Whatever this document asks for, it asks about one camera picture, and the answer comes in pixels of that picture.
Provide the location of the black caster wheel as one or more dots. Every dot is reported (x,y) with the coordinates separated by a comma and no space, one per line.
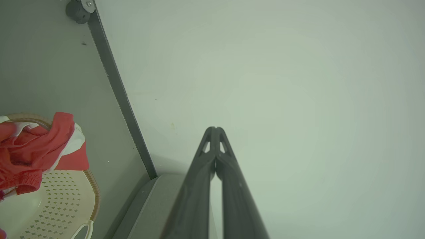
(77,12)

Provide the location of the grey fabric couch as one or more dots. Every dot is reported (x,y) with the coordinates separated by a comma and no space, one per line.
(152,209)

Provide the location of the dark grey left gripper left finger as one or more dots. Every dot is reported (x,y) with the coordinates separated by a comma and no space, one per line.
(196,192)

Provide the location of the red and white garment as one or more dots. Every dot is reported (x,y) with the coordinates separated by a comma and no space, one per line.
(74,156)

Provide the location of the dark grey baseboard strip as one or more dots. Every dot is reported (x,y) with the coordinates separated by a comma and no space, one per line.
(121,96)

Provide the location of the red and white clothes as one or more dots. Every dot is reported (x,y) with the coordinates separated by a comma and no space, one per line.
(30,149)

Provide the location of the cream perforated laundry basket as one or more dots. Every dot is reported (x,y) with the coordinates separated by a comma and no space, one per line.
(63,202)

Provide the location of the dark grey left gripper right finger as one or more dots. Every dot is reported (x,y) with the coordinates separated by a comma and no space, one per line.
(237,205)

